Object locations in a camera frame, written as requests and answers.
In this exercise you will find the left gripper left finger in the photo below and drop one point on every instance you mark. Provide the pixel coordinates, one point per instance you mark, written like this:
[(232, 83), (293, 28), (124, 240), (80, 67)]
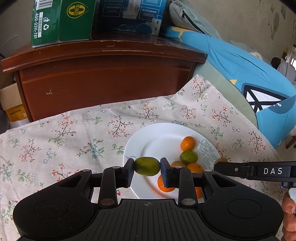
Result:
[(113, 178)]

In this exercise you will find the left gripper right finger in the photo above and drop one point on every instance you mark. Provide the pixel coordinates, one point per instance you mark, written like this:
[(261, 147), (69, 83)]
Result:
[(180, 178)]

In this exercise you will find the yellow-brown round fruit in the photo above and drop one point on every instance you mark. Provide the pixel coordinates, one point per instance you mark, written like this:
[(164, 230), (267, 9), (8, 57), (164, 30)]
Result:
[(178, 164)]

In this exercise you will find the oval green fruit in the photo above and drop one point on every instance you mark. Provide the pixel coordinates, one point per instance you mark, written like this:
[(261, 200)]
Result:
[(147, 166)]

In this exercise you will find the large orange tangerine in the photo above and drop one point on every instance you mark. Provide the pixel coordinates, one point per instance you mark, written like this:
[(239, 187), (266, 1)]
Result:
[(162, 187)]

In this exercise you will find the small orange tangerine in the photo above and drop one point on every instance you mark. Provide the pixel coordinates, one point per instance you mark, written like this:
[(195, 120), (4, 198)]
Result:
[(199, 192)]

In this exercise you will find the person's right hand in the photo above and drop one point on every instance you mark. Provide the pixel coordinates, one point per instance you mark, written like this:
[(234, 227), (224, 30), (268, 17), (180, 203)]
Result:
[(289, 219)]

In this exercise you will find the white ceramic plate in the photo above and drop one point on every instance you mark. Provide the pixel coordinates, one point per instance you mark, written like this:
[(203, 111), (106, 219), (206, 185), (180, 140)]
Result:
[(163, 140)]

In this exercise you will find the blue cartoon blanket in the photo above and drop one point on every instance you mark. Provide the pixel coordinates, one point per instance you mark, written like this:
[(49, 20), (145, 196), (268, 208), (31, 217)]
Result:
[(270, 94)]

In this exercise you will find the floral tablecloth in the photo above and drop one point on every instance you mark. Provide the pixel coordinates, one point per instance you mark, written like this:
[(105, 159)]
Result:
[(41, 153)]

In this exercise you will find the dark wooden cabinet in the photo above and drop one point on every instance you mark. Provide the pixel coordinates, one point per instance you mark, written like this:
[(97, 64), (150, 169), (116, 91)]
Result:
[(67, 76)]

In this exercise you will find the open cardboard box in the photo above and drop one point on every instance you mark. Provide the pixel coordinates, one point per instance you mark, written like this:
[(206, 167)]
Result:
[(12, 104)]

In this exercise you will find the blue carton box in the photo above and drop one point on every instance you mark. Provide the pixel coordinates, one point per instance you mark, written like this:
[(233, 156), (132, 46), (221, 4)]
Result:
[(139, 16)]

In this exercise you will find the green carton box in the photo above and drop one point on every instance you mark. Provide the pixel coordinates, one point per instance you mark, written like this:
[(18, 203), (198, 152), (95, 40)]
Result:
[(56, 21)]

